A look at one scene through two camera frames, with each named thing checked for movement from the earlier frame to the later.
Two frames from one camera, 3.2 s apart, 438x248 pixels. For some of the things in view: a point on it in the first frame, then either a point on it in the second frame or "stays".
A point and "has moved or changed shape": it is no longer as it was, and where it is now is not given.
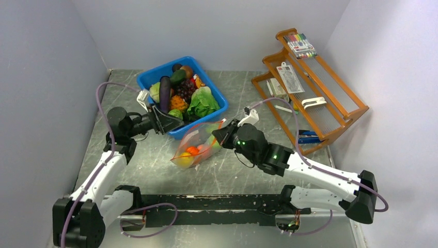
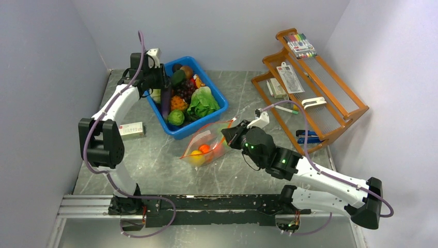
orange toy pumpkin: (192, 150) → (204, 148)
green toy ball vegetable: (214, 144) has moved or changed shape
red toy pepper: (193, 81) stays
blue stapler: (308, 137) stays
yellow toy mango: (185, 160) → (197, 157)
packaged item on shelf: (290, 79) stays
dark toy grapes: (185, 89) stays
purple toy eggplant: (165, 93) stays
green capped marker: (284, 109) stays
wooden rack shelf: (307, 99) stays
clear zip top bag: (198, 143) has moved or changed shape
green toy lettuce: (203, 102) stays
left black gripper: (168, 122) → (164, 82)
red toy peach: (204, 149) → (218, 150)
